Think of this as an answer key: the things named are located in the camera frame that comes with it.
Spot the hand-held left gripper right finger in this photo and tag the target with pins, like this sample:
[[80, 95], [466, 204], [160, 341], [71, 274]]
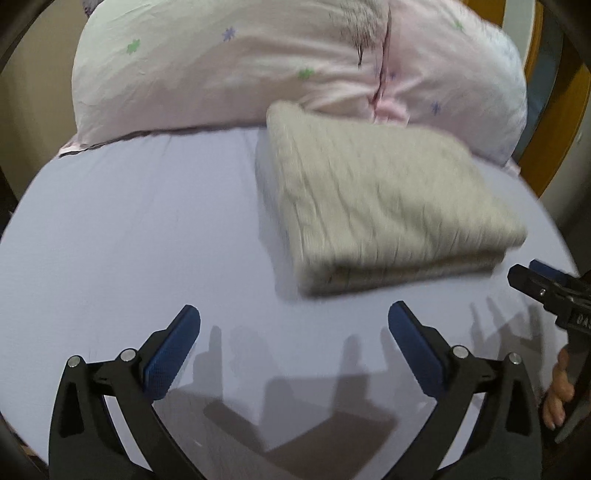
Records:
[[414, 347]]

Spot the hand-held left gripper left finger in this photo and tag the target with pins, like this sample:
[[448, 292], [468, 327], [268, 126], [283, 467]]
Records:
[[171, 347]]

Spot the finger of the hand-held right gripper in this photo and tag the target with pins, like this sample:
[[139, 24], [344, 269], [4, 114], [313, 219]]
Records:
[[545, 281]]

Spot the beige knit sweater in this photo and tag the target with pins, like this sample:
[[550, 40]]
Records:
[[369, 203]]

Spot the person's right hand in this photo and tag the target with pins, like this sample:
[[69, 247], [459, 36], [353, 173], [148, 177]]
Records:
[[557, 393]]

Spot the lavender bed sheet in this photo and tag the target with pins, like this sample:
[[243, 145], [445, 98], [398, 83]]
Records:
[[175, 230]]

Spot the wooden headboard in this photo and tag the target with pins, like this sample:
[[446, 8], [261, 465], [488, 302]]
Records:
[[549, 101]]

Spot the pink floral pillow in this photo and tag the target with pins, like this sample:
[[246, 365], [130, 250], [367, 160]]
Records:
[[286, 69]]

